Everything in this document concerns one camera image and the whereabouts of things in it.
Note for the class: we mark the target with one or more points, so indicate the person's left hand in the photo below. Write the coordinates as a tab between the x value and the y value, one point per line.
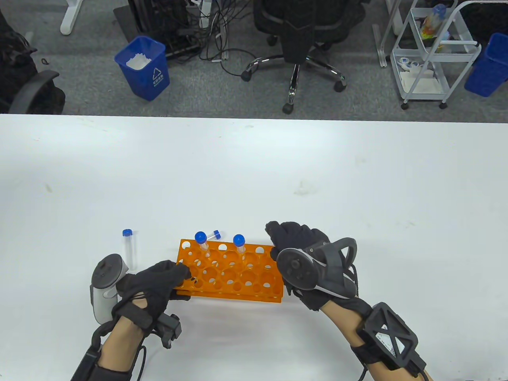
151	281

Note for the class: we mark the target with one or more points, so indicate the person's right hand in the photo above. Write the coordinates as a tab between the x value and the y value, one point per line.
293	236

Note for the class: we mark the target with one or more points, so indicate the clear blue-capped test tube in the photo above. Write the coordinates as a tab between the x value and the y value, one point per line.
127	233
216	234
238	239
200	237

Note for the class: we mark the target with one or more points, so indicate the orange test tube rack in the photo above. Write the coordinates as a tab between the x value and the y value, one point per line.
238	295

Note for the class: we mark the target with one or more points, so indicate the person's left forearm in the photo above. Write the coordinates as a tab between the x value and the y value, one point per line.
119	345

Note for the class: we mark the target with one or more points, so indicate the grey tracking controller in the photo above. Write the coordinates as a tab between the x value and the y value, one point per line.
101	307
295	268

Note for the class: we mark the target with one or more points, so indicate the black box with white label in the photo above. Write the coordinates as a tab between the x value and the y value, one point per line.
85	367

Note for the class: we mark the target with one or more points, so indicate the black office chair chrome base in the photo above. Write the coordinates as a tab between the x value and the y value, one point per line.
297	39

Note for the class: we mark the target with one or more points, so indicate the white folded sheet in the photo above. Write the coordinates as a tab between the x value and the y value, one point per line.
420	83

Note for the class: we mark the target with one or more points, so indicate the blue bin with white symbol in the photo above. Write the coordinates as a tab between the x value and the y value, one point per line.
151	79

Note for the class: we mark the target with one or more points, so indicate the small white blue objects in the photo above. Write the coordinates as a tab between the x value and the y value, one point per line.
406	62

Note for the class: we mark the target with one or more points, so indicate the white desk leg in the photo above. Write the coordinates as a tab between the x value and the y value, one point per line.
381	47
69	20

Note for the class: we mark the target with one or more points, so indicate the white crumpled paper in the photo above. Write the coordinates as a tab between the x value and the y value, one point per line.
137	61

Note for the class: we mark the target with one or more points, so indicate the white rolling cart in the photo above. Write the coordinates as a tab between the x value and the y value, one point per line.
448	54

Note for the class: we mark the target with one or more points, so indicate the black chair with grey armrest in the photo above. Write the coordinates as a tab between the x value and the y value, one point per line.
24	79

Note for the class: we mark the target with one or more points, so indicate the white power strip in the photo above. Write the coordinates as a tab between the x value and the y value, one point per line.
205	12

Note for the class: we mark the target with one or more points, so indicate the black computer tower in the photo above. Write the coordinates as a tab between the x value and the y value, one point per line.
158	24

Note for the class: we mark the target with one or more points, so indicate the colourful plastic bottle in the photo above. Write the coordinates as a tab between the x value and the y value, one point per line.
432	22

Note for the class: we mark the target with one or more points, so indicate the plain blue bin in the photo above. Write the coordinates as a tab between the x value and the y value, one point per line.
486	67

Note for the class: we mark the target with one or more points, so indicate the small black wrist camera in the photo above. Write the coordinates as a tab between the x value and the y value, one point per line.
168	331

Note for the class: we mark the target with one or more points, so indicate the black lattice frame module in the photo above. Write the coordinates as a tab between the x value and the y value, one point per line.
397	345

